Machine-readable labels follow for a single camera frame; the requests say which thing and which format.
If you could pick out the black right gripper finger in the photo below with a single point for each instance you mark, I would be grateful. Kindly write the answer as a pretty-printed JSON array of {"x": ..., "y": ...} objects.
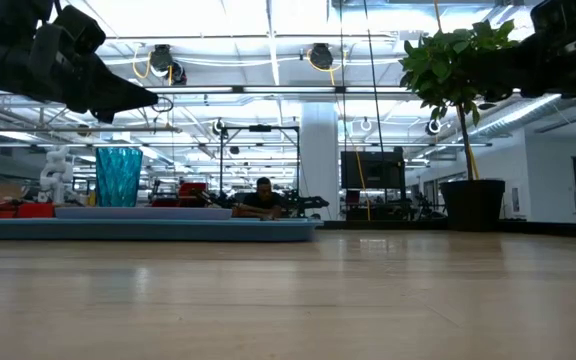
[{"x": 498, "y": 75}]

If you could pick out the teal faceted plastic cup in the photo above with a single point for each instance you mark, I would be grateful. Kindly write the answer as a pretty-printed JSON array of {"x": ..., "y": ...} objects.
[{"x": 119, "y": 177}]

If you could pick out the lavender round plate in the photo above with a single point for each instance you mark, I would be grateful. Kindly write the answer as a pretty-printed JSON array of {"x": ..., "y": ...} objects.
[{"x": 143, "y": 213}]

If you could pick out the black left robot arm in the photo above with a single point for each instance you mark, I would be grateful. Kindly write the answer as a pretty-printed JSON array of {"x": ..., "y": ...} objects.
[{"x": 3, "y": 12}]

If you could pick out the black background robot arm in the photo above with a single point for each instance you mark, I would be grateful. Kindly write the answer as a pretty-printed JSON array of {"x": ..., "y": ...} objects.
[{"x": 308, "y": 202}]

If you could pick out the blue plastic tray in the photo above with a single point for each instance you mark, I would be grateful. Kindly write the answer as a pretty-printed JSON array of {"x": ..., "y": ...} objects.
[{"x": 143, "y": 230}]

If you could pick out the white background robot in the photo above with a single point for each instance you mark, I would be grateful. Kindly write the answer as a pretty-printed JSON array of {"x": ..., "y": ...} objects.
[{"x": 57, "y": 172}]

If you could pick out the red tool cart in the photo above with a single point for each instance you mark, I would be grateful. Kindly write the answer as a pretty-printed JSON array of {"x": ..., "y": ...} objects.
[{"x": 188, "y": 192}]

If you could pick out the red box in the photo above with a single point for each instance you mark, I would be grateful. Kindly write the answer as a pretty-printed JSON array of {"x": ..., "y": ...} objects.
[{"x": 35, "y": 210}]

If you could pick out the cardboard box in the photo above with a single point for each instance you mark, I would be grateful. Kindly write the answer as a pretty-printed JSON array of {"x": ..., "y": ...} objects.
[{"x": 10, "y": 191}]

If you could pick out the green potted plant black pot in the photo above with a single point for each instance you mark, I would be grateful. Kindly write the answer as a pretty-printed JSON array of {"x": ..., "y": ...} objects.
[{"x": 473, "y": 205}]

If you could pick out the black background monitor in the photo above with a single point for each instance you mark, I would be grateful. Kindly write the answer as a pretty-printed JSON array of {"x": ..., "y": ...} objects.
[{"x": 373, "y": 170}]

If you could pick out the person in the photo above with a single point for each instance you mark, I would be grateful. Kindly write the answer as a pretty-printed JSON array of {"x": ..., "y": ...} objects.
[{"x": 263, "y": 200}]

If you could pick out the white round pillar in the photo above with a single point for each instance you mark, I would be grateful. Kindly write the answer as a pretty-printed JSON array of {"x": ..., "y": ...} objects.
[{"x": 318, "y": 150}]

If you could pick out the black background frame rig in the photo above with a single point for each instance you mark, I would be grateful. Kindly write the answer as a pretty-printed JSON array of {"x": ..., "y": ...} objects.
[{"x": 260, "y": 128}]

